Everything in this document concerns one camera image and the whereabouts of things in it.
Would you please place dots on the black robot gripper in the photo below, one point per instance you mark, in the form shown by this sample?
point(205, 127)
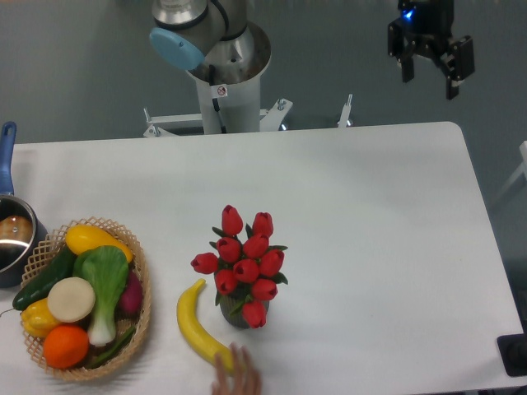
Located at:
point(424, 28)

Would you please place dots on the red tulip bouquet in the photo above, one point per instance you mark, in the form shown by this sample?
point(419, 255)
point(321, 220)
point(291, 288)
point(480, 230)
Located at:
point(244, 262)

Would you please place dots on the dark grey ribbed vase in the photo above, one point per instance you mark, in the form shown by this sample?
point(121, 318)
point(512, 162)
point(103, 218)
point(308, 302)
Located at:
point(232, 310)

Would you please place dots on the person's hand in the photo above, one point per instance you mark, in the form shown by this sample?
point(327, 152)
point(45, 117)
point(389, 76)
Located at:
point(245, 379)

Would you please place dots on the black device at table edge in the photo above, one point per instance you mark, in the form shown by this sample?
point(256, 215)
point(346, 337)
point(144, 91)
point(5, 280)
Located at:
point(513, 354)

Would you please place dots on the yellow plastic banana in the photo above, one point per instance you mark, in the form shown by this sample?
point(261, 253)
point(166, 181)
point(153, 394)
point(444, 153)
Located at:
point(197, 337)

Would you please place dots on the purple sweet potato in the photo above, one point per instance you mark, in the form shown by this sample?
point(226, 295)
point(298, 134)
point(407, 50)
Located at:
point(130, 301)

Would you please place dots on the green bok choy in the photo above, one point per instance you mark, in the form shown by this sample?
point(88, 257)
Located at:
point(105, 268)

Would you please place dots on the yellow squash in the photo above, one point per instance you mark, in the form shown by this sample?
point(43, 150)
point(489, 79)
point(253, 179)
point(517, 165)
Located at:
point(82, 238)

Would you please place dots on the green bean pod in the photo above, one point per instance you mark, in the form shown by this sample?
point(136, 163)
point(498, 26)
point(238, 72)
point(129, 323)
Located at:
point(114, 350)

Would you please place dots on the woven wicker basket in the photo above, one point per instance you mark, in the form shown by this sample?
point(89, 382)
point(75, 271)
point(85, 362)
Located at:
point(134, 325)

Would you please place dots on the dark green cucumber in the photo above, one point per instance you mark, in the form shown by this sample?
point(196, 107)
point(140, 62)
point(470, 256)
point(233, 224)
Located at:
point(59, 268)

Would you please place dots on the orange fruit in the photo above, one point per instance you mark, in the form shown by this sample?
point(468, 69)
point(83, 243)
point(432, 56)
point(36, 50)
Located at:
point(65, 346)

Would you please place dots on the yellow bell pepper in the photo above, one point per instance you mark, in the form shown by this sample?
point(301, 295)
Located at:
point(37, 319)

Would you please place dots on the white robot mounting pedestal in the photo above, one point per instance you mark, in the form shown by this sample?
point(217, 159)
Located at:
point(224, 109)

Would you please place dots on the blue handled saucepan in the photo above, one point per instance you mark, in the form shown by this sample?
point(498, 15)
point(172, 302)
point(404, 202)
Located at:
point(21, 230)

